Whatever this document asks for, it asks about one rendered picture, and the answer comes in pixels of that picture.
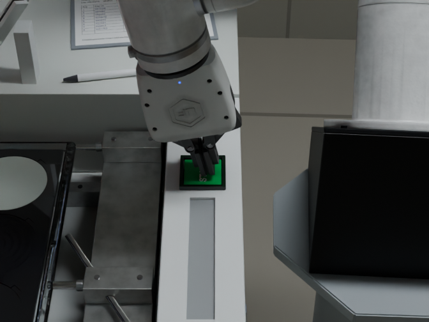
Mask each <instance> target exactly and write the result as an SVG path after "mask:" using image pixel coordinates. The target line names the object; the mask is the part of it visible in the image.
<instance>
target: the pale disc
mask: <svg viewBox="0 0 429 322"><path fill-rule="evenodd" d="M46 185H47V173H46V172H45V170H44V168H43V167H42V166H41V165H40V164H39V163H38V162H36V161H34V160H32V159H30V158H26V157H3V158H0V210H12V209H16V208H20V207H23V206H25V205H27V204H29V203H31V202H33V201H34V200H35V199H37V198H38V197H39V196H40V195H41V193H42V192H43V191H44V190H45V187H46Z"/></svg>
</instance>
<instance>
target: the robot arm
mask: <svg viewBox="0 0 429 322"><path fill-rule="evenodd" d="M257 1H258V0H116V2H117V5H118V8H119V11H120V14H121V17H122V20H123V23H124V26H125V28H126V32H127V34H128V37H129V40H130V43H131V46H128V55H129V57H130V58H135V59H136V60H138V62H137V66H136V76H137V85H138V90H139V96H140V101H141V104H142V109H143V112H144V117H145V120H146V125H147V129H148V131H149V134H150V136H151V138H152V139H153V140H154V141H157V142H173V143H175V144H177V145H180V146H182V147H183V148H184V149H185V151H186V152H187V153H190V155H191V158H192V162H193V165H194V167H199V170H200V173H201V176H206V175H207V172H208V174H210V175H215V164H219V156H218V151H217V148H216V143H217V142H218V141H219V139H220V138H221V137H222V136H223V135H224V133H226V132H230V131H232V130H235V129H237V128H240V127H241V126H242V119H241V116H240V114H239V113H238V111H237V109H236V108H235V98H234V94H233V90H232V87H231V85H230V81H229V78H228V76H227V72H226V71H225V68H224V65H223V63H222V61H221V59H220V57H219V55H218V53H217V51H216V49H215V47H214V46H213V44H212V43H211V39H210V35H209V31H208V28H207V24H206V20H205V16H204V14H207V13H214V12H222V11H226V10H233V9H237V8H242V7H245V6H249V5H251V4H253V3H256V2H257ZM341 125H342V126H348V128H355V129H370V130H397V131H412V132H429V0H358V5H357V28H356V53H355V66H354V91H353V104H352V119H351V120H344V119H324V127H328V128H340V127H341ZM201 137H203V138H201Z"/></svg>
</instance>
